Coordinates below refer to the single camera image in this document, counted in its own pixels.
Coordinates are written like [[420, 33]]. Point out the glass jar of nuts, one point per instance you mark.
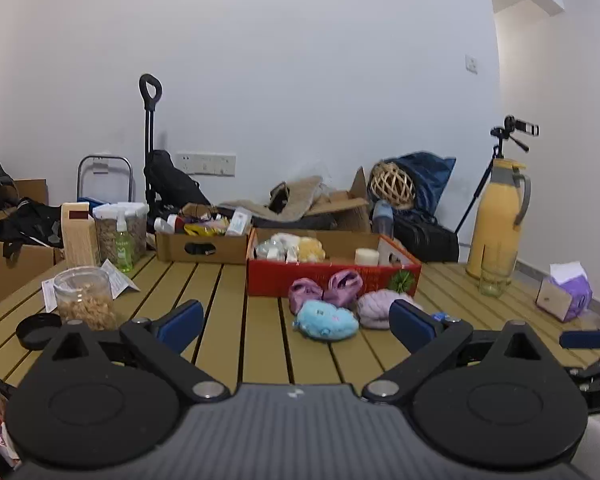
[[85, 302]]

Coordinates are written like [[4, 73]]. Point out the white plush toy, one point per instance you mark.
[[282, 245]]

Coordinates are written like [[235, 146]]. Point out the small blue packet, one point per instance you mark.
[[442, 317]]

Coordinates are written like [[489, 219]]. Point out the clear drinking glass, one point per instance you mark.
[[495, 275]]

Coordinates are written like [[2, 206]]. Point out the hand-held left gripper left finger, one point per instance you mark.
[[182, 321]]

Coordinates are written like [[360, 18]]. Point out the black carry bag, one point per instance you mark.
[[425, 241]]

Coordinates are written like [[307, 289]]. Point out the black trolley bag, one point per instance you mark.
[[175, 182]]

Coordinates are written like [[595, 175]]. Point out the black clothing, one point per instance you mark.
[[30, 222]]

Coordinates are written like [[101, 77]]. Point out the white wall socket strip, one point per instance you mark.
[[205, 163]]

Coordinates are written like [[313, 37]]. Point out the light blue plush toy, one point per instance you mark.
[[326, 320]]

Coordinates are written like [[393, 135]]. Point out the purple tissue box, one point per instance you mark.
[[565, 294]]

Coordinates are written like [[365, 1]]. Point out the brown cardboard storage box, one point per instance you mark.
[[20, 265]]

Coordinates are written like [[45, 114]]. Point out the dark blue cloth bag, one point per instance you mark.
[[430, 177]]

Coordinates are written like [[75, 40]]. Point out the black tripod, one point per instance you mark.
[[480, 195]]

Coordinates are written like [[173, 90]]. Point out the metal folding stool frame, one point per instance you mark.
[[105, 158]]

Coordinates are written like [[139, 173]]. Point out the large open cardboard box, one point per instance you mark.
[[347, 210]]

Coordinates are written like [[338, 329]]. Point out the black jar lid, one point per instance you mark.
[[37, 331]]

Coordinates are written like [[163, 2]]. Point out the woven rattan ball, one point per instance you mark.
[[392, 185]]

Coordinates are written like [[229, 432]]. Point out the yellow plush toy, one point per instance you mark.
[[311, 249]]

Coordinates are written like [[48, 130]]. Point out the wooden block box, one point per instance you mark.
[[80, 240]]

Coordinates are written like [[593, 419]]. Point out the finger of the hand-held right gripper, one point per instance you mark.
[[592, 372], [585, 339]]

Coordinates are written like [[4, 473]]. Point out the small brown cardboard box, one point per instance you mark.
[[180, 250]]

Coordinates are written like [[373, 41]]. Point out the clear container of grains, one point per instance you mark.
[[140, 232]]

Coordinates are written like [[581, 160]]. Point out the red cardboard box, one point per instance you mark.
[[280, 280]]

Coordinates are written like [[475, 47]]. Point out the green spray bottle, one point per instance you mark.
[[123, 252]]

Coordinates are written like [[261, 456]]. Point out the blue water bottle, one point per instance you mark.
[[382, 217]]

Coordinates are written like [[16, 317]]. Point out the yellow thermos jug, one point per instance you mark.
[[500, 217]]

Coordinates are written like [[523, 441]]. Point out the pink plush slipper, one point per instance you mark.
[[304, 294], [344, 286]]

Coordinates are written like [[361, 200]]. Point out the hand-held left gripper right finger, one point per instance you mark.
[[412, 322]]

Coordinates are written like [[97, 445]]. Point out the white paper leaflet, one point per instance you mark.
[[120, 282]]

